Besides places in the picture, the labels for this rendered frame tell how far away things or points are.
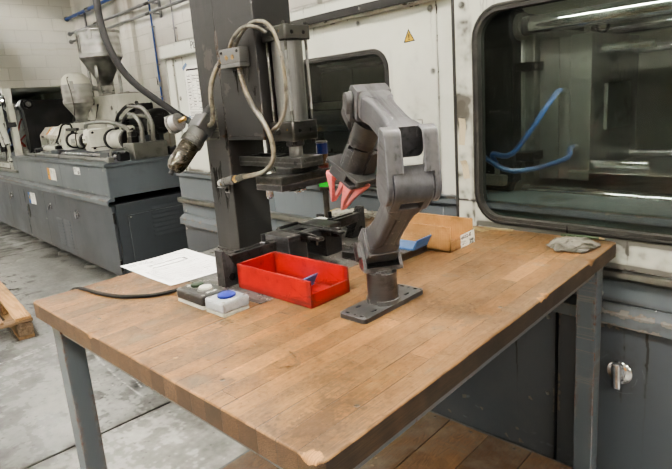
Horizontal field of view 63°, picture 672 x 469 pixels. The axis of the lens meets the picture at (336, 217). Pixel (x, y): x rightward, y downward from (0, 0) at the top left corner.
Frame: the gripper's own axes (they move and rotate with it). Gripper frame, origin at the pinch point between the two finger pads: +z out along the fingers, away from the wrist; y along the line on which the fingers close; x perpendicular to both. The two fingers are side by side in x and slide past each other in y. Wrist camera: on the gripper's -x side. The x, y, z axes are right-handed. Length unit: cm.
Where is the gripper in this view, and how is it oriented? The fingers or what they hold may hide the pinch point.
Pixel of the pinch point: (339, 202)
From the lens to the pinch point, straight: 119.5
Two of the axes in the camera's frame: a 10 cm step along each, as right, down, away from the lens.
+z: -3.0, 7.9, 5.3
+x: -7.0, 2.0, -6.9
